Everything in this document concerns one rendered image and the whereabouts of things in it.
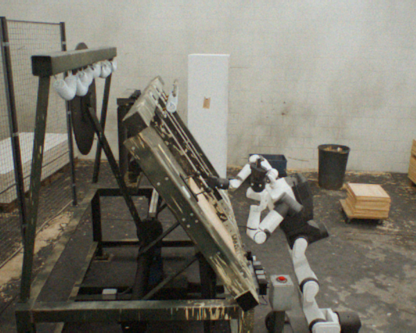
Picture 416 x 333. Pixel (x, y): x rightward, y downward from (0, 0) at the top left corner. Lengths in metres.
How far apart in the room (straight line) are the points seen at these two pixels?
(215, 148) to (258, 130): 1.56
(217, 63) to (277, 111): 1.94
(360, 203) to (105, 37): 5.14
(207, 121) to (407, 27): 3.75
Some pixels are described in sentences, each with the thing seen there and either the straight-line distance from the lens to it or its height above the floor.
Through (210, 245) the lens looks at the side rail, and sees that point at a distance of 2.49.
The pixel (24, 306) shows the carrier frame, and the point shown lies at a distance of 2.86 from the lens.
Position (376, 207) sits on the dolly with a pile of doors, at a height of 0.26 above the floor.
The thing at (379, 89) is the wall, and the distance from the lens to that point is 8.27.
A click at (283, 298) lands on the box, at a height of 0.84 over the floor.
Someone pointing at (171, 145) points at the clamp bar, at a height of 1.58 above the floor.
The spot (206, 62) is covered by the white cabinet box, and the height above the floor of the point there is 1.95.
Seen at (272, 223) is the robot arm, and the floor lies 1.21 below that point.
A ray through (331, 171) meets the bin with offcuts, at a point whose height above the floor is 0.32.
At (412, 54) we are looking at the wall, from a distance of 8.38.
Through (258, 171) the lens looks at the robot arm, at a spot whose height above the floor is 1.57.
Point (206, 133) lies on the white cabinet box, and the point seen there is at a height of 0.90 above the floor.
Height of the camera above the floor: 2.30
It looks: 16 degrees down
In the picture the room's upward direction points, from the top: 1 degrees clockwise
